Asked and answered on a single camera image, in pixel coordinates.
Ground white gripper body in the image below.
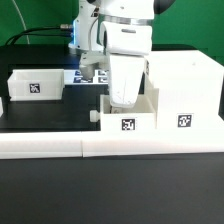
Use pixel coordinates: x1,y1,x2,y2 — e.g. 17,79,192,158
108,54,145,108

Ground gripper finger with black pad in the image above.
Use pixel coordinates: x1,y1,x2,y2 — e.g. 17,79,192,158
110,106,123,114

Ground white front drawer with tag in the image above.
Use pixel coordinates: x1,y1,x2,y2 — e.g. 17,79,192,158
90,94,156,133

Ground white drawer cabinet box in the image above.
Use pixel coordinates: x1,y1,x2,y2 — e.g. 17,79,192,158
138,50,224,130

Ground white rear drawer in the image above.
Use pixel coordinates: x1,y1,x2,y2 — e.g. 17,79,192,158
7,69,64,101

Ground white sheet with tags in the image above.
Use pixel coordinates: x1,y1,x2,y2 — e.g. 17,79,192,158
64,69,108,85

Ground white L-shaped obstacle wall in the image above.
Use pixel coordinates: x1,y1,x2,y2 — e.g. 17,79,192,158
0,97,224,160

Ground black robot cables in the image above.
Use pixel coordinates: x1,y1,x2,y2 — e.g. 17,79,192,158
4,23,74,46

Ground white thin cable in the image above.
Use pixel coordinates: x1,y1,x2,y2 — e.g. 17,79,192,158
11,0,31,45

